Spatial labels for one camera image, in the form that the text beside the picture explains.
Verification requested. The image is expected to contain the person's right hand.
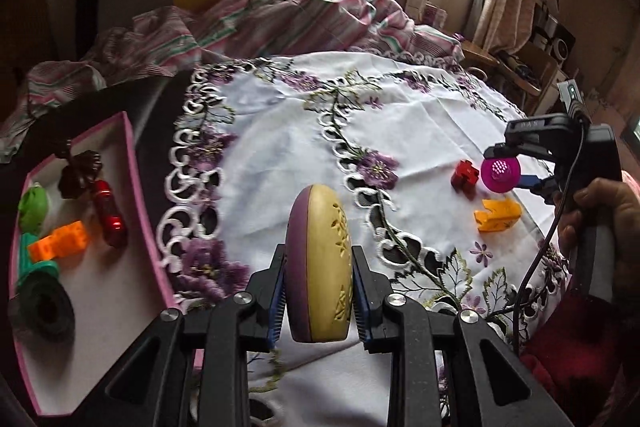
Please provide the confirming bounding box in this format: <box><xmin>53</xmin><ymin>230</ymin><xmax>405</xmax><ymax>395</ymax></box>
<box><xmin>557</xmin><ymin>179</ymin><xmax>640</xmax><ymax>278</ymax></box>

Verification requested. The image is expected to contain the striped bed sheet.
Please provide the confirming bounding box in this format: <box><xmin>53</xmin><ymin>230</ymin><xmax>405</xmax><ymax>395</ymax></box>
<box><xmin>0</xmin><ymin>0</ymin><xmax>466</xmax><ymax>162</ymax></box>

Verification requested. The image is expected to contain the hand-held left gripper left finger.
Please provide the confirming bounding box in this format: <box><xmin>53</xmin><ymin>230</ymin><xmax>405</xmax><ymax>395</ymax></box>
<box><xmin>102</xmin><ymin>244</ymin><xmax>288</xmax><ymax>427</ymax></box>

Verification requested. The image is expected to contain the cluttered wooden shelf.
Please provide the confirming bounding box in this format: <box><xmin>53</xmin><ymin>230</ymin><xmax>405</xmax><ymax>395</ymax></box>
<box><xmin>492</xmin><ymin>0</ymin><xmax>593</xmax><ymax>112</ymax></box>

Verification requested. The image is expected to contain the pink-rimmed white box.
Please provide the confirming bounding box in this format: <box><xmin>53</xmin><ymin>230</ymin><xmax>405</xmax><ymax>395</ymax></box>
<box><xmin>7</xmin><ymin>112</ymin><xmax>188</xmax><ymax>415</ymax></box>

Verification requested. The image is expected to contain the embroidered white tablecloth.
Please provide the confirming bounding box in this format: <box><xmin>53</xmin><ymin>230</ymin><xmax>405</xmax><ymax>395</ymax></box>
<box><xmin>155</xmin><ymin>51</ymin><xmax>576</xmax><ymax>427</ymax></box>

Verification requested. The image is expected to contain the teal plastic cylinder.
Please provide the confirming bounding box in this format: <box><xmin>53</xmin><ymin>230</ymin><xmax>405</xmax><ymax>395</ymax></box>
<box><xmin>17</xmin><ymin>231</ymin><xmax>63</xmax><ymax>295</ymax></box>

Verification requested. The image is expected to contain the person's red clothing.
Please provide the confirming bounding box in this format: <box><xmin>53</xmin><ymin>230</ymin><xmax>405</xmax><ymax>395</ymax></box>
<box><xmin>517</xmin><ymin>284</ymin><xmax>640</xmax><ymax>427</ymax></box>

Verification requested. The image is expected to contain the dark green round roll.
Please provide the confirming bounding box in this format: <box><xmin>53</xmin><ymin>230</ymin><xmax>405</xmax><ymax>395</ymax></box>
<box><xmin>17</xmin><ymin>277</ymin><xmax>76</xmax><ymax>342</ymax></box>

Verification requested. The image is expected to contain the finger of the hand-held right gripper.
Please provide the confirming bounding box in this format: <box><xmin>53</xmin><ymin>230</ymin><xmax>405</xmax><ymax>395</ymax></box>
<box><xmin>517</xmin><ymin>174</ymin><xmax>558</xmax><ymax>205</ymax></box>
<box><xmin>482</xmin><ymin>114</ymin><xmax>581</xmax><ymax>165</ymax></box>

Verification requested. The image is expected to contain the black cable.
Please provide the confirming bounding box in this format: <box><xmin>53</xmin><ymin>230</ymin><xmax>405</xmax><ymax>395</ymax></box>
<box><xmin>512</xmin><ymin>119</ymin><xmax>588</xmax><ymax>340</ymax></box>

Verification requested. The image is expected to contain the pink cardboard box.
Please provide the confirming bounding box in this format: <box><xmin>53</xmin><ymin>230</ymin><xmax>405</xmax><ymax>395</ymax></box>
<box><xmin>422</xmin><ymin>4</ymin><xmax>448</xmax><ymax>28</ymax></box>

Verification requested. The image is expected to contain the orange notched plastic piece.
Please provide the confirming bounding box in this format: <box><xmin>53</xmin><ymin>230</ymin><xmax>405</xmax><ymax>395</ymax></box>
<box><xmin>475</xmin><ymin>198</ymin><xmax>522</xmax><ymax>234</ymax></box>

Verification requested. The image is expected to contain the red shiny toy car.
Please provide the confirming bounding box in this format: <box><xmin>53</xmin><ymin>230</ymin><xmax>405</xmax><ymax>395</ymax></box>
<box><xmin>90</xmin><ymin>179</ymin><xmax>128</xmax><ymax>248</ymax></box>

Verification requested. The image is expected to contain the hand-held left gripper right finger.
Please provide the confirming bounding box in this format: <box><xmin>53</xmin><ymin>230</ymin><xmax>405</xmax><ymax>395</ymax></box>
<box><xmin>350</xmin><ymin>244</ymin><xmax>576</xmax><ymax>427</ymax></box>

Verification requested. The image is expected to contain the green plastic housing part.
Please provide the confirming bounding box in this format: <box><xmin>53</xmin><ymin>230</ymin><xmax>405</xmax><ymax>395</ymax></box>
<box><xmin>17</xmin><ymin>184</ymin><xmax>51</xmax><ymax>233</ymax></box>

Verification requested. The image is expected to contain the red toy block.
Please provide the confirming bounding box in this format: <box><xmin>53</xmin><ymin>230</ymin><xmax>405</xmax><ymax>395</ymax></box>
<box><xmin>450</xmin><ymin>159</ymin><xmax>480</xmax><ymax>192</ymax></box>

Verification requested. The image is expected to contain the magenta perforated ball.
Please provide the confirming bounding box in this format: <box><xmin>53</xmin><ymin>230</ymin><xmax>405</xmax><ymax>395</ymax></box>
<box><xmin>480</xmin><ymin>155</ymin><xmax>522</xmax><ymax>195</ymax></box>

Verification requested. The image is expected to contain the orange toy block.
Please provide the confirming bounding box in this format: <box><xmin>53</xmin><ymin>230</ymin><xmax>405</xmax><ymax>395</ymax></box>
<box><xmin>27</xmin><ymin>219</ymin><xmax>93</xmax><ymax>264</ymax></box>

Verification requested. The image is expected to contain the purple yellow oval case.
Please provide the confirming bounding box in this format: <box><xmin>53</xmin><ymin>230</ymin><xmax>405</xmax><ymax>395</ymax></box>
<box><xmin>285</xmin><ymin>184</ymin><xmax>356</xmax><ymax>344</ymax></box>

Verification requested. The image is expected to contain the dark brown flower-shaped piece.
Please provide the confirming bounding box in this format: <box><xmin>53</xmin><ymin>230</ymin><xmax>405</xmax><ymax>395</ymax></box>
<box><xmin>55</xmin><ymin>139</ymin><xmax>103</xmax><ymax>200</ymax></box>

